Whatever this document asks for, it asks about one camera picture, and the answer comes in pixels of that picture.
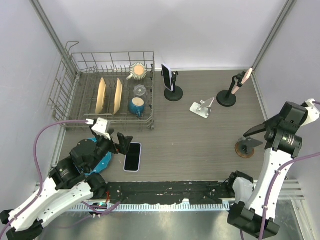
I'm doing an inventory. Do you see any clear glass cup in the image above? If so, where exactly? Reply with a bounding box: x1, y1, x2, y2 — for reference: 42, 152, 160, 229
133, 84, 151, 103

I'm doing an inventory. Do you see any white folding phone stand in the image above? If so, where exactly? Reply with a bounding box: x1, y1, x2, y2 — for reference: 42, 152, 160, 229
189, 97, 215, 119

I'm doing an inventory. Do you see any blue ceramic mug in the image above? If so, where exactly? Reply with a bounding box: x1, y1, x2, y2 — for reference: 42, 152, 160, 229
128, 97, 145, 118

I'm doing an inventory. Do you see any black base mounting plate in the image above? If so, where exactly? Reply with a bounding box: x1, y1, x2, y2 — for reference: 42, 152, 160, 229
107, 181, 235, 205

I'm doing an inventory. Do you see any pink phone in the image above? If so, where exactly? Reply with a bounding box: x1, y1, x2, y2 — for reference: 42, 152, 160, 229
231, 68, 253, 95

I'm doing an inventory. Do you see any grey wire dish rack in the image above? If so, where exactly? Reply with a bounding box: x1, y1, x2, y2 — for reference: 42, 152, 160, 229
47, 41, 155, 130

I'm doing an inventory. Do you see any cream ribbed mug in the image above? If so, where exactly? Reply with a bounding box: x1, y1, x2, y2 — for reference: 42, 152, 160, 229
126, 62, 147, 81

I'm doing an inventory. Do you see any lavender case phone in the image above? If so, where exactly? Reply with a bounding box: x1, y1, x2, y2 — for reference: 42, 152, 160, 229
123, 142, 142, 173

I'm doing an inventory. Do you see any phone in white case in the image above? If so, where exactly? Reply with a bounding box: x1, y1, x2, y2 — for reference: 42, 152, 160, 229
161, 64, 174, 92

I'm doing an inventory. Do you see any left yellow plate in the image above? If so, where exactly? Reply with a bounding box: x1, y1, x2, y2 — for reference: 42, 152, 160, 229
95, 77, 107, 114

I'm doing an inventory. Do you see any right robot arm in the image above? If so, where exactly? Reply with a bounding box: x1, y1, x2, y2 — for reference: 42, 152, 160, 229
225, 100, 314, 240

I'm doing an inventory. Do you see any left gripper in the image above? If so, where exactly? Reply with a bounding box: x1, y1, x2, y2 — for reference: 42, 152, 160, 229
87, 128, 133, 172

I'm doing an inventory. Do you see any black round-base phone stand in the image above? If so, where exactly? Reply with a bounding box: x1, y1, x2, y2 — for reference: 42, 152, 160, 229
164, 71, 184, 102

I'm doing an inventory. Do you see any wooden base phone stand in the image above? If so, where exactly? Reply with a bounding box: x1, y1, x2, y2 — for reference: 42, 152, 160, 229
234, 137, 263, 159

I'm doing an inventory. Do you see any yellow plate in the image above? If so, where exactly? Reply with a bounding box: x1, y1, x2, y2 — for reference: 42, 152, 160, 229
95, 77, 107, 114
113, 78, 123, 115

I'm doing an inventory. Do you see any black gooseneck phone stand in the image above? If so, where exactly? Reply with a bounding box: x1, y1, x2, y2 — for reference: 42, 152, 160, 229
216, 71, 246, 107

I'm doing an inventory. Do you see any blue polka dot plate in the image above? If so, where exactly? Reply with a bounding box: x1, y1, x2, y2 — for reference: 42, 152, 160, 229
77, 137, 114, 176

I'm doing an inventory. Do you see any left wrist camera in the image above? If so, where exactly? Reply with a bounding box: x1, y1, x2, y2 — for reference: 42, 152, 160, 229
86, 117, 111, 140

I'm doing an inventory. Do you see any white slotted cable duct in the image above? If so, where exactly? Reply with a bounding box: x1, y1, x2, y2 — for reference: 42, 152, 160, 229
72, 201, 230, 212

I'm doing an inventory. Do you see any right yellow plate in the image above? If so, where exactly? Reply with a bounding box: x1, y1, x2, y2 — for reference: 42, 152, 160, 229
113, 78, 123, 115

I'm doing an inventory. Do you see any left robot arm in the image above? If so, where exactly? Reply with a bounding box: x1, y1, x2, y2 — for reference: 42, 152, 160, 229
0, 133, 133, 240

